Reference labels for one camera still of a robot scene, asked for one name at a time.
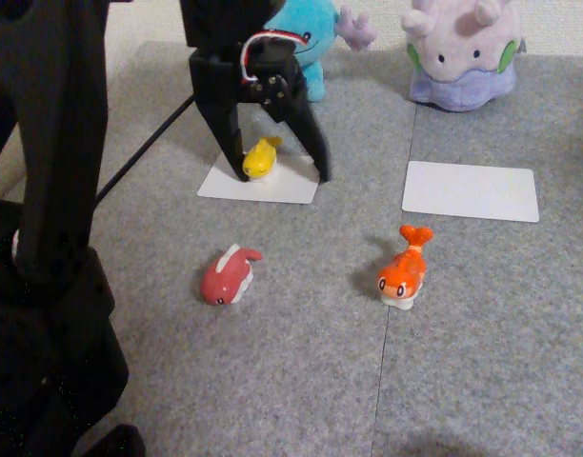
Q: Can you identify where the red tuna sushi toy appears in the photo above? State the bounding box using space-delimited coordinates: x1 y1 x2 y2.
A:
199 243 264 308

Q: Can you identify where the purple Goomy plush toy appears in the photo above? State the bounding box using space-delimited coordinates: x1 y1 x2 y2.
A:
399 0 529 113

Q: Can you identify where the yellow egg sushi toy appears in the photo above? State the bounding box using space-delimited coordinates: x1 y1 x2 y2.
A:
241 136 284 184

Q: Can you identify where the thin black cable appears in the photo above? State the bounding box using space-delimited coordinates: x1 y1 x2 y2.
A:
94 92 197 204

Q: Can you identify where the red white black servo cable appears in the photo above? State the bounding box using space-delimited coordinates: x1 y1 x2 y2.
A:
239 29 312 85

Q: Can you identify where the white rectangular card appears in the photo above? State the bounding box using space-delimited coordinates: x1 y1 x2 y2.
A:
196 151 322 206
401 160 540 224

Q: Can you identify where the blue Wooper plush toy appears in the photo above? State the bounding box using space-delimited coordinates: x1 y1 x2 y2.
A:
264 0 378 103

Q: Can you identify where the gray carpet mat tile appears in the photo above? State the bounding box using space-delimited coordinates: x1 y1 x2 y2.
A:
373 50 583 457
74 41 419 457

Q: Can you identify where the orange shrimp sushi toy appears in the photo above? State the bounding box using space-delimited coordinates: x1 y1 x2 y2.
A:
376 224 435 311

